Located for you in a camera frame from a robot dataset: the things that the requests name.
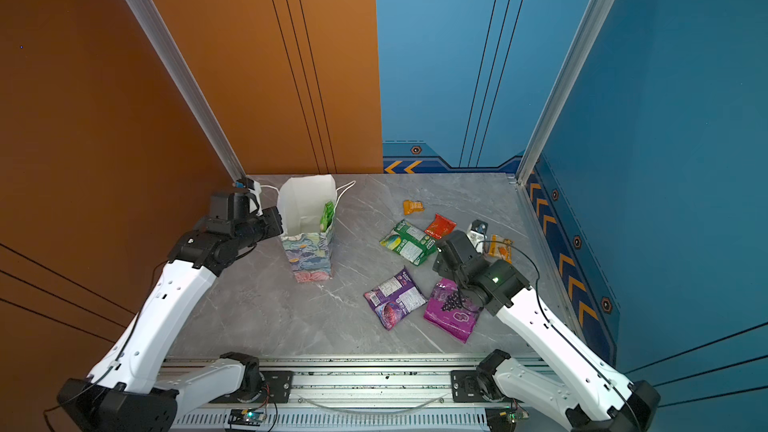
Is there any magenta grape candy bag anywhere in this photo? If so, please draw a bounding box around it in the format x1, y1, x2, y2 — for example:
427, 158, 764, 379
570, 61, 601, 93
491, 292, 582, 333
424, 278, 480, 343

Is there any floral white paper bag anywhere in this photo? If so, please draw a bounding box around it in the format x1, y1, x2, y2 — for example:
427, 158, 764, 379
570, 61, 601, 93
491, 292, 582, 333
261, 175, 356, 283

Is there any large green chips bag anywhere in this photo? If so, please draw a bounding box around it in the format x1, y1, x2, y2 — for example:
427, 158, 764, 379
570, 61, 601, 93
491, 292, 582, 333
320, 201, 335, 233

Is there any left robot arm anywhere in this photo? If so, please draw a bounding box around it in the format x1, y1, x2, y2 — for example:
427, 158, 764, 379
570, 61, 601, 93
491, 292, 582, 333
57, 181, 283, 431

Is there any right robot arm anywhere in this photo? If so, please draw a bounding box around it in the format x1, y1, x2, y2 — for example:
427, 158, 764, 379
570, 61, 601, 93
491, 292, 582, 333
433, 231, 660, 431

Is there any green white snack bag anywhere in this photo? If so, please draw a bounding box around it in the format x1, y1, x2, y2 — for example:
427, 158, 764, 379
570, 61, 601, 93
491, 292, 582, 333
379, 220, 436, 266

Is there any purple white snack bag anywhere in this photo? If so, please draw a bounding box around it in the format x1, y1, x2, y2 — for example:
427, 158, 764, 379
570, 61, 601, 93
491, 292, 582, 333
363, 268, 427, 330

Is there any small red snack packet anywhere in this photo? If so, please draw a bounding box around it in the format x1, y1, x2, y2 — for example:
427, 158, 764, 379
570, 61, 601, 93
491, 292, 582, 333
425, 214, 456, 240

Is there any yellow orange snack packet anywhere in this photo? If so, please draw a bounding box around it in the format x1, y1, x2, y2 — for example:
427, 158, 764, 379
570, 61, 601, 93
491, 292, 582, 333
486, 234, 514, 263

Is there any small orange snack packet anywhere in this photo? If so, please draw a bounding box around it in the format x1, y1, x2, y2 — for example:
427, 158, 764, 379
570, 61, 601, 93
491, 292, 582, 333
402, 200, 425, 216

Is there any right circuit board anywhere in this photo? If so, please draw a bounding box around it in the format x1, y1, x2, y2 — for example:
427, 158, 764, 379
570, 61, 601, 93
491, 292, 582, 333
485, 408, 530, 432

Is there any circuit board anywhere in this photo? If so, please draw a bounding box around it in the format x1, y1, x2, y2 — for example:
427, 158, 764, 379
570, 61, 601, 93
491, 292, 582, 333
485, 408, 530, 432
227, 409, 267, 428

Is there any left circuit board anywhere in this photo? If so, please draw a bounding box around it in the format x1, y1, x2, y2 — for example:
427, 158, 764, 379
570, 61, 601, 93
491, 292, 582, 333
227, 409, 267, 428

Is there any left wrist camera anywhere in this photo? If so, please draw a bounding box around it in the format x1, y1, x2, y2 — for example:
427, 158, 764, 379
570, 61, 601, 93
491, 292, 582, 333
234, 176, 262, 215

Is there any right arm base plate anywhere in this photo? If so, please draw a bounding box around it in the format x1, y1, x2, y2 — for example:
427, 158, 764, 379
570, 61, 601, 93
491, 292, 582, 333
450, 370, 503, 403

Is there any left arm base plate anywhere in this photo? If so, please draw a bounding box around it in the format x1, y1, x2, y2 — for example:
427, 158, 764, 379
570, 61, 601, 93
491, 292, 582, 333
234, 371, 294, 404

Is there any aluminium rail frame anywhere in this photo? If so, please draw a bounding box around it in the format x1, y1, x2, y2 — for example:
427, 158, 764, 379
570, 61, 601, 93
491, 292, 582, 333
158, 355, 555, 431

